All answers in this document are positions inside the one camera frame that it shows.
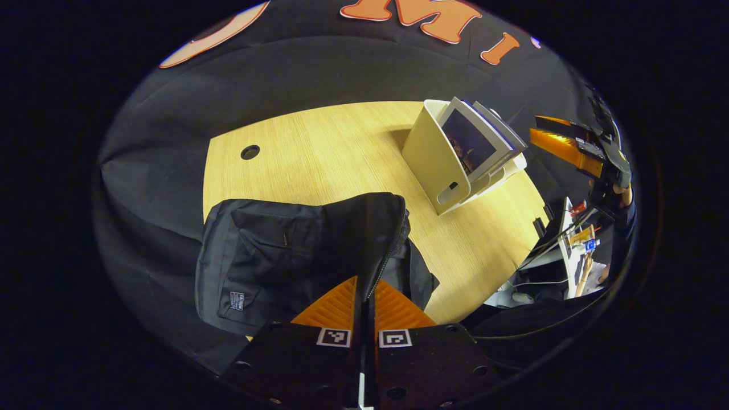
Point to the dark blue book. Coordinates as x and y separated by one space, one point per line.
470 142

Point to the black schoolbag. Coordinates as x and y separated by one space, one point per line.
273 250

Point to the white bookshelf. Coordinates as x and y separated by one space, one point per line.
427 154

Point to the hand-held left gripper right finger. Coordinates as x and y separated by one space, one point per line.
427 364

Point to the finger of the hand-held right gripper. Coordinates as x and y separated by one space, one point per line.
555 121
564 149

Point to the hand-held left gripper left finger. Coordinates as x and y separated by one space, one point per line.
302 364

